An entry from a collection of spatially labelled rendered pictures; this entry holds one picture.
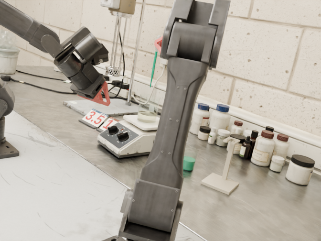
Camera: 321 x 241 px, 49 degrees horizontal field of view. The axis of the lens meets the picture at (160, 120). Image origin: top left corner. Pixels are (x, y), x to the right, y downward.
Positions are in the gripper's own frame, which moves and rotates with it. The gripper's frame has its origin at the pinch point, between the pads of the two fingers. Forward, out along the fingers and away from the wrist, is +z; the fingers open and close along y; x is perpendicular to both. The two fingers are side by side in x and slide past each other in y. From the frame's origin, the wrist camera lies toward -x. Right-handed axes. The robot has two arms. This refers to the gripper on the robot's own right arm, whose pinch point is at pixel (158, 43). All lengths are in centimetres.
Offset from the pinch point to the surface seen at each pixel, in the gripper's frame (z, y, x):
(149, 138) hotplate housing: -5.7, 1.9, 27.0
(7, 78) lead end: 87, 15, 31
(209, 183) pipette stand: -27.2, -2.9, 31.9
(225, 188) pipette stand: -30.7, -5.2, 31.9
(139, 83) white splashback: 56, -37, 24
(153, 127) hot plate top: -5.1, 0.9, 23.8
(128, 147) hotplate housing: -5.6, 9.0, 29.2
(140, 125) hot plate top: -2.7, 3.8, 23.8
